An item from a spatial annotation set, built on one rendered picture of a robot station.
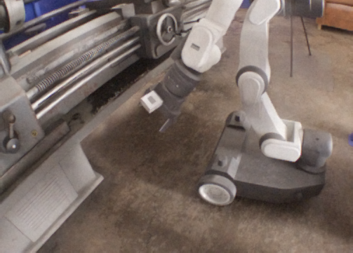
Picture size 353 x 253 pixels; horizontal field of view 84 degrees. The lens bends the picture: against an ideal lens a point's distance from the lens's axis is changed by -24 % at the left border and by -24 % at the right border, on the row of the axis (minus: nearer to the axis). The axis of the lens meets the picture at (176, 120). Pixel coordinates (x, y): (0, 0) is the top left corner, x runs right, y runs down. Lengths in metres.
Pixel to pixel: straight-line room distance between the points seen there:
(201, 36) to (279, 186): 0.83
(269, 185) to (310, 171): 0.24
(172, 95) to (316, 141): 0.77
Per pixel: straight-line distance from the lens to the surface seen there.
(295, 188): 1.23
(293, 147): 1.18
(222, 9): 0.62
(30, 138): 1.05
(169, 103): 0.71
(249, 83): 1.00
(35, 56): 1.18
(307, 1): 0.92
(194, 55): 0.62
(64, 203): 1.43
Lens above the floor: 1.11
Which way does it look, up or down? 38 degrees down
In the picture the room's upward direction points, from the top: 8 degrees counter-clockwise
